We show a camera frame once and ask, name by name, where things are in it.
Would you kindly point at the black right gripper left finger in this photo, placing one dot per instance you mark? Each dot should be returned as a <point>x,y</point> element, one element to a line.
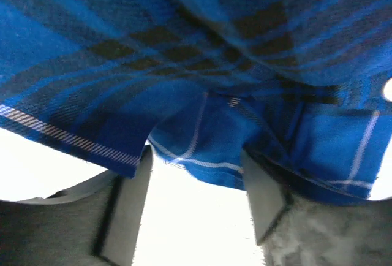
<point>95,222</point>

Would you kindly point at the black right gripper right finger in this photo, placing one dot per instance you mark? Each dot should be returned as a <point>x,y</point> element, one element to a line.
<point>294,230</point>

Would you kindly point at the blue plaid shirt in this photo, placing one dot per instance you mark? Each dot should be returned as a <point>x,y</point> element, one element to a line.
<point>304,86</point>

